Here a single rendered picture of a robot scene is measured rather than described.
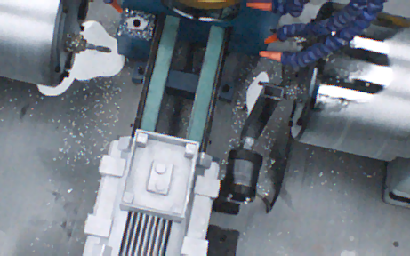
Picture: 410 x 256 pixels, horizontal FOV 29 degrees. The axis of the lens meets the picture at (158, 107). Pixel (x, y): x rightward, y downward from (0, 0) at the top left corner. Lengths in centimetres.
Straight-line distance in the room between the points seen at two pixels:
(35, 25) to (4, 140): 37
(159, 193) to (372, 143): 36
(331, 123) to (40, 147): 59
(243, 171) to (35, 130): 47
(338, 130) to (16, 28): 55
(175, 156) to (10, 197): 44
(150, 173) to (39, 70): 27
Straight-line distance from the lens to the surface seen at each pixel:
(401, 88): 131
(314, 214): 159
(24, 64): 134
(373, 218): 162
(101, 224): 127
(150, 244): 124
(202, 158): 128
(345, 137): 134
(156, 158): 125
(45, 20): 129
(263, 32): 154
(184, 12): 150
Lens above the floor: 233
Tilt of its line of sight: 73 degrees down
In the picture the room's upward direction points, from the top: 6 degrees clockwise
